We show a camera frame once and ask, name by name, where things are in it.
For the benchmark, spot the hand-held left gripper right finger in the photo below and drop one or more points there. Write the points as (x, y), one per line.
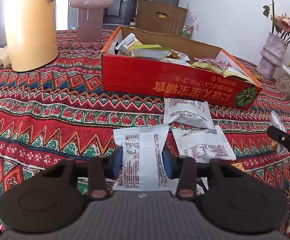
(168, 162)

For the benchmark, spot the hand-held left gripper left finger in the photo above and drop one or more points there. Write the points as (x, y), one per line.
(117, 161)

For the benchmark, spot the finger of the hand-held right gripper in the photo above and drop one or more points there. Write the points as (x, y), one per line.
(281, 136)

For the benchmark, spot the white snack packet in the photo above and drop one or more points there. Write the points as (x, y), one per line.
(187, 112)
(202, 142)
(276, 122)
(140, 160)

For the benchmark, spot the red cardboard box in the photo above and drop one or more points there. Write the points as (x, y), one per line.
(160, 80)

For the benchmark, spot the pile of assorted snack packets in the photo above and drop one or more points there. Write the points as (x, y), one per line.
(147, 52)

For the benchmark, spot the clear container beige contents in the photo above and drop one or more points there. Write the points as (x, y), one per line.
(285, 85)

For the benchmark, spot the orange print snack packet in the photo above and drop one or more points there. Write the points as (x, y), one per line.
(237, 166)

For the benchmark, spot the mauve textured vase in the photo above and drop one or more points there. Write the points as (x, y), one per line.
(270, 55)

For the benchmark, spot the patterned red tablecloth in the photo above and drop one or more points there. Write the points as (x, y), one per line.
(47, 110)

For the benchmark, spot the pink glass vase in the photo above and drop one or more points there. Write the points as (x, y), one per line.
(89, 22)

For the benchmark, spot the brown wooden chair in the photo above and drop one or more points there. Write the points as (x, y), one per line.
(150, 20)

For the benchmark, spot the dark door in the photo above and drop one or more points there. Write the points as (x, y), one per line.
(114, 7)

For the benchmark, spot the beige crumpled cloth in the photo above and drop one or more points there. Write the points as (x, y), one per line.
(3, 55)

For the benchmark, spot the yellow thermos jug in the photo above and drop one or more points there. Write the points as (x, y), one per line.
(29, 30)

